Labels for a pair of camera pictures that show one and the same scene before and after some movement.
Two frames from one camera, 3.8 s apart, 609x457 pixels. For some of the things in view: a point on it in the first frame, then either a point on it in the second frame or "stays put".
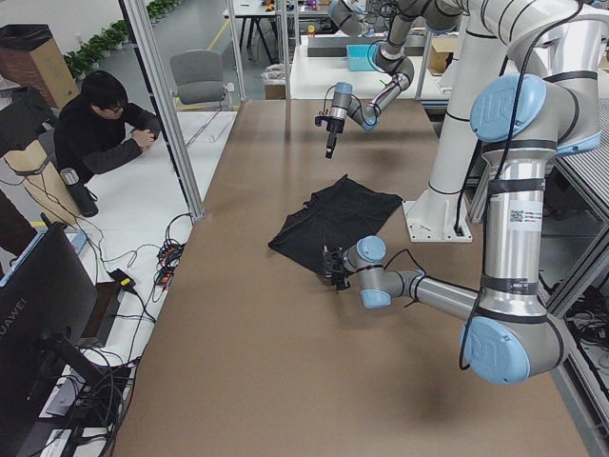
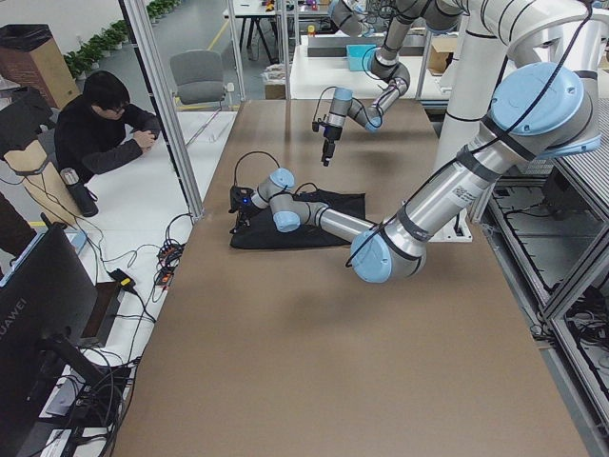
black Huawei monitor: x=48 y=303 stays put
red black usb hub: x=168 y=256 stays put
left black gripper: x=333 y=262 → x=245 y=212
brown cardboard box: x=29 y=58 stays put
